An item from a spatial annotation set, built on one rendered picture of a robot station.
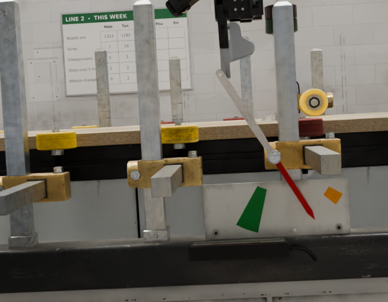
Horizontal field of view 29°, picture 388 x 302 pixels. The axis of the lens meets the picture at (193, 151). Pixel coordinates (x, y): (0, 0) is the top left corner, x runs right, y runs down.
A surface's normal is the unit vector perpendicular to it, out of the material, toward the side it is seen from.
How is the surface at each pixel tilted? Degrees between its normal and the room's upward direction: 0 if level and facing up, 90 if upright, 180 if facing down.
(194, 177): 90
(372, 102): 90
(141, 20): 90
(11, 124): 90
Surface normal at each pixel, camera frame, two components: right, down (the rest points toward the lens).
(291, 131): -0.05, 0.06
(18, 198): 1.00, -0.05
